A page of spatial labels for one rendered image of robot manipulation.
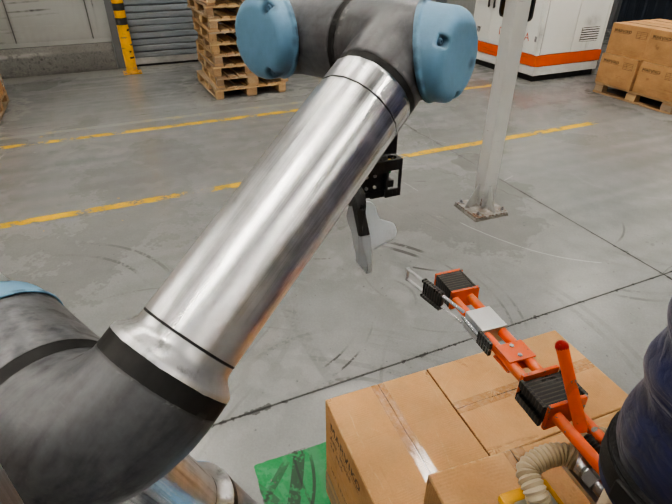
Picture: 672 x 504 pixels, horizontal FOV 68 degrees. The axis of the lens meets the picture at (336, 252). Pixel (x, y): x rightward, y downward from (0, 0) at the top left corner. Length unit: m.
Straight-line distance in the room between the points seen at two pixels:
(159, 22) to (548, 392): 9.00
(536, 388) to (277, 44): 0.76
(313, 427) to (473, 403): 0.85
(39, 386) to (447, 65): 0.36
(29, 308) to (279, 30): 0.31
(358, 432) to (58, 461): 1.41
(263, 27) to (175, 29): 9.08
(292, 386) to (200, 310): 2.25
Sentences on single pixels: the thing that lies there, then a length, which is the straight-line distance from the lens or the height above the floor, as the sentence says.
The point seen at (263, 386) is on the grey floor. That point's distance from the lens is 2.59.
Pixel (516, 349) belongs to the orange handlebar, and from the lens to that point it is 1.08.
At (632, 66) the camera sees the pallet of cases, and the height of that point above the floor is 0.44.
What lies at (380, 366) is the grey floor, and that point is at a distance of 2.66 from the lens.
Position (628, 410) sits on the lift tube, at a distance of 0.77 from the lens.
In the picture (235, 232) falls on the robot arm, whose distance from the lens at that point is 0.34.
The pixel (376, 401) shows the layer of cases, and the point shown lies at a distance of 1.79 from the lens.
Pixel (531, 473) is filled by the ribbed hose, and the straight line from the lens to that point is 0.98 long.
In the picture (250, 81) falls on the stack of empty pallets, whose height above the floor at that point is 0.19.
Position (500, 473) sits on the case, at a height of 0.94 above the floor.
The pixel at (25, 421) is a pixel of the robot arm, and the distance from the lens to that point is 0.36.
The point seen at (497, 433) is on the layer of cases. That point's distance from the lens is 1.78.
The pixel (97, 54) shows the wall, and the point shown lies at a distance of 9.49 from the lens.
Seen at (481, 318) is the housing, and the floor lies 1.20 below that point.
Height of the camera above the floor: 1.90
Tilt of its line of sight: 33 degrees down
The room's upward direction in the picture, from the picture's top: straight up
